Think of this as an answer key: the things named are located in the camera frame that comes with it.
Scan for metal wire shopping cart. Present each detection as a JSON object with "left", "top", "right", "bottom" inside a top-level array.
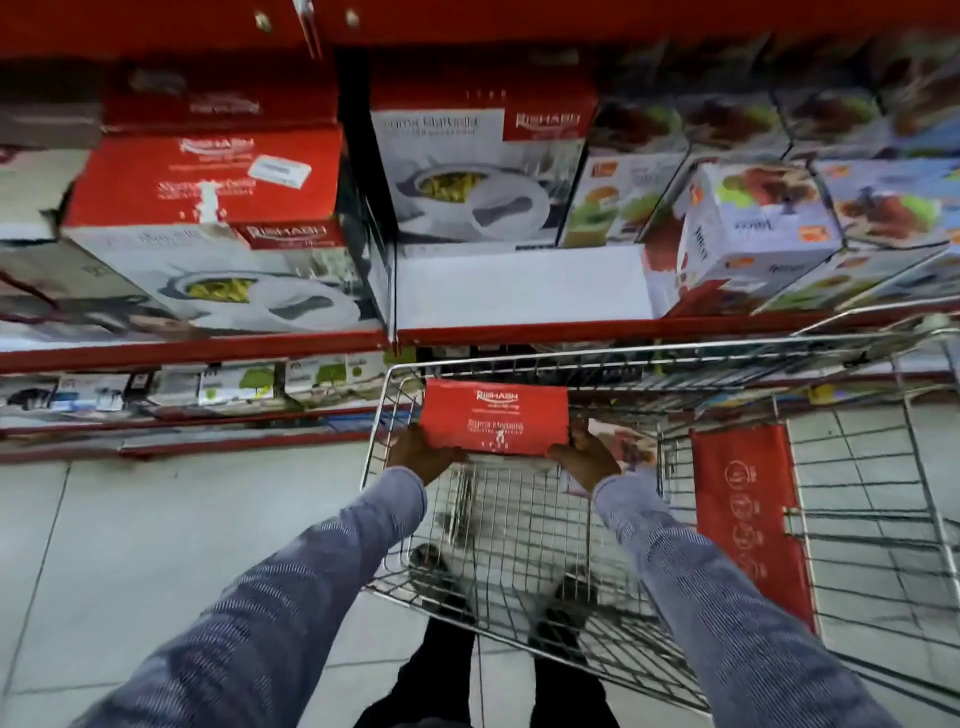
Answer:
[{"left": 358, "top": 298, "right": 960, "bottom": 715}]

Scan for row of colourful chopper boxes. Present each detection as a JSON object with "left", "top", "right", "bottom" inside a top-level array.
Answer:
[{"left": 558, "top": 33, "right": 960, "bottom": 316}]

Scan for person's right black shoe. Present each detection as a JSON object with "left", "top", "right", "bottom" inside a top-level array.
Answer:
[{"left": 527, "top": 571, "right": 603, "bottom": 664}]

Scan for person's right hand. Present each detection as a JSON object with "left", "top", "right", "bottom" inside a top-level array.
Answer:
[{"left": 546, "top": 418, "right": 624, "bottom": 494}]

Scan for person's right forearm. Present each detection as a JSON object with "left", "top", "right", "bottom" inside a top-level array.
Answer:
[{"left": 591, "top": 468, "right": 905, "bottom": 728}]

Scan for person's left hand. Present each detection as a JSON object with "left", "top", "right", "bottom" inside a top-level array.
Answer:
[{"left": 385, "top": 423, "right": 468, "bottom": 486}]

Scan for red metal shelving unit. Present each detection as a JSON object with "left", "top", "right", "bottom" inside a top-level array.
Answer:
[{"left": 0, "top": 0, "right": 960, "bottom": 465}]

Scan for person's black trousers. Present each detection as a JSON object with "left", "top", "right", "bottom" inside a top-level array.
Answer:
[{"left": 352, "top": 613, "right": 624, "bottom": 728}]

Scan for large red white dish box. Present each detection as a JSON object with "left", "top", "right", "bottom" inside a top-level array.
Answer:
[
  {"left": 369, "top": 75, "right": 599, "bottom": 246},
  {"left": 61, "top": 126, "right": 385, "bottom": 336},
  {"left": 101, "top": 61, "right": 340, "bottom": 135}
]

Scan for row of small white boxes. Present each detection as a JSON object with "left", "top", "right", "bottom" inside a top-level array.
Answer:
[{"left": 0, "top": 351, "right": 421, "bottom": 423}]

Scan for person's left forearm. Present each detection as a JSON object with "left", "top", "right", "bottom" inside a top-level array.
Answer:
[{"left": 71, "top": 466, "right": 429, "bottom": 728}]

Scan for tilted white chopper box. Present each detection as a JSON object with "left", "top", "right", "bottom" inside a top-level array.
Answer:
[{"left": 643, "top": 160, "right": 846, "bottom": 319}]

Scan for small red box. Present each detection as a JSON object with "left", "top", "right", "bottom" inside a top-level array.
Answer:
[{"left": 418, "top": 378, "right": 571, "bottom": 458}]

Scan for picture printed box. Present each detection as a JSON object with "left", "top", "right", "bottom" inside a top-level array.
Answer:
[{"left": 566, "top": 418, "right": 661, "bottom": 498}]

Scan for person's black shoe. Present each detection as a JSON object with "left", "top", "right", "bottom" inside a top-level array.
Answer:
[
  {"left": 407, "top": 543, "right": 479, "bottom": 625},
  {"left": 527, "top": 571, "right": 603, "bottom": 664}
]

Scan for person's left black shoe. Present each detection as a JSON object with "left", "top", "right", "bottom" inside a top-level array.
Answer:
[{"left": 407, "top": 543, "right": 479, "bottom": 625}]

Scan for red cart seat flap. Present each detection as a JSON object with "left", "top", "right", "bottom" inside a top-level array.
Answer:
[{"left": 690, "top": 423, "right": 819, "bottom": 637}]

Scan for stack of grey boxes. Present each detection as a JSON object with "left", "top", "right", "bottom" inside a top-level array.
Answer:
[{"left": 0, "top": 63, "right": 185, "bottom": 342}]

